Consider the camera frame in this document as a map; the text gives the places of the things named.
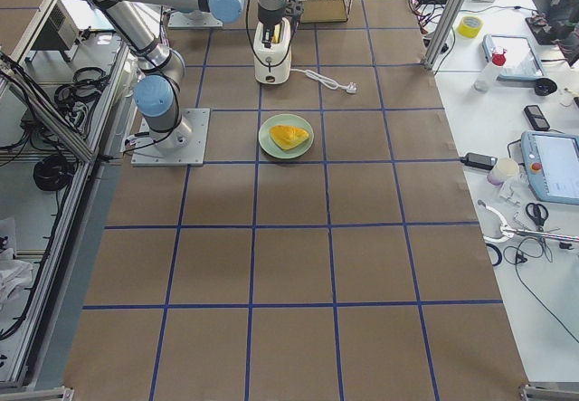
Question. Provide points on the yellow tape roll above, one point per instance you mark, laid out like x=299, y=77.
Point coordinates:
x=469, y=26

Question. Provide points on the white cup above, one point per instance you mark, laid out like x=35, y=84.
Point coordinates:
x=504, y=169

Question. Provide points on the red capped plastic bottle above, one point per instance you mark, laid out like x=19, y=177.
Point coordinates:
x=488, y=76

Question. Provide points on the aluminium frame post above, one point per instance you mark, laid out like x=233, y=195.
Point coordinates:
x=441, y=32

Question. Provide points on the white two-slot toaster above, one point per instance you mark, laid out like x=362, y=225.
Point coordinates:
x=272, y=64

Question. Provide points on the blue teach pendant near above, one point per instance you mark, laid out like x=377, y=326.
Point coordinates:
x=551, y=163

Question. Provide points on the blue teach pendant far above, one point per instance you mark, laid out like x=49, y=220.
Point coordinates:
x=522, y=62

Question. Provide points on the toast slice in toaster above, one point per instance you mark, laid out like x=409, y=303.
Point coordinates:
x=281, y=33

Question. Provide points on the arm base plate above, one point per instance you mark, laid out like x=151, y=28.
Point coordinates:
x=185, y=146

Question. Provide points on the blue teach pendant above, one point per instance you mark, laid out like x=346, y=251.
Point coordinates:
x=522, y=62
x=551, y=163

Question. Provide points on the golden triangular pastry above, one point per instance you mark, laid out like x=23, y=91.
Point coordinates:
x=288, y=137

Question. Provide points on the black power adapter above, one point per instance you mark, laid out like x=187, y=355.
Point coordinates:
x=478, y=161

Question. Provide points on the black handled scissors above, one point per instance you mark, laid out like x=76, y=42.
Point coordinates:
x=538, y=214

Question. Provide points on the light green plate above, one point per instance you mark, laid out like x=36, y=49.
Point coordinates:
x=272, y=149

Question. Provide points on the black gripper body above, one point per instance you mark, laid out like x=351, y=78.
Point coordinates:
x=271, y=15

